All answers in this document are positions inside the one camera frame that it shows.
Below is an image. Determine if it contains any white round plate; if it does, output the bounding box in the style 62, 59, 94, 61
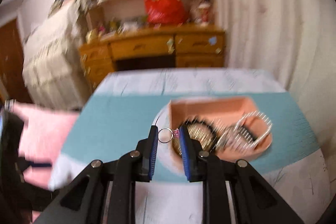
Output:
152, 105, 185, 178

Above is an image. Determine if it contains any white leaf print curtain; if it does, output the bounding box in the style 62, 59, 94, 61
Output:
212, 0, 336, 99

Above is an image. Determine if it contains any pink blanket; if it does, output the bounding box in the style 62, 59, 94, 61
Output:
13, 103, 80, 189

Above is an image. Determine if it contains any red patterned paper cup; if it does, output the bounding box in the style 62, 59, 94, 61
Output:
198, 3, 212, 24

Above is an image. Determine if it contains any small silver ring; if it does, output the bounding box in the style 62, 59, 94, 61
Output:
157, 127, 181, 143

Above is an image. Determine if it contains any red plastic bag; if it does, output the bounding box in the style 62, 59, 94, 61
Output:
143, 0, 188, 25

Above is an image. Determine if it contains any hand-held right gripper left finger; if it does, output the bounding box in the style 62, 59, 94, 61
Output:
34, 125, 159, 224

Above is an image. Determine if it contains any pink plastic storage box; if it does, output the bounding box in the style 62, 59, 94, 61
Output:
169, 97, 274, 162

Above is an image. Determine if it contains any wooden desk with drawers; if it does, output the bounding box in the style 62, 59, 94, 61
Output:
79, 25, 226, 91

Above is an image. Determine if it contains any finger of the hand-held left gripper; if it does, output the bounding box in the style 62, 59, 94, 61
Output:
21, 179, 62, 214
18, 157, 57, 171

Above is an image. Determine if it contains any brown wooden door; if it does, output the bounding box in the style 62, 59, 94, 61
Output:
0, 17, 32, 104

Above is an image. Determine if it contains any tree print tablecloth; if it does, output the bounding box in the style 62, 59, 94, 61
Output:
49, 69, 336, 224

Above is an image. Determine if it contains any white lace covered cabinet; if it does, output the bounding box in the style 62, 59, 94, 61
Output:
22, 0, 90, 109

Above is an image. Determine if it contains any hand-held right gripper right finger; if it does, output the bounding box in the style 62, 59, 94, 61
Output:
179, 125, 305, 224

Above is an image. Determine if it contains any pile of bracelets and necklaces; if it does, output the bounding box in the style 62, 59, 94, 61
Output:
181, 119, 259, 154

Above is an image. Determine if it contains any black hat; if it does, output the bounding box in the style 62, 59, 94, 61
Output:
49, 0, 72, 15

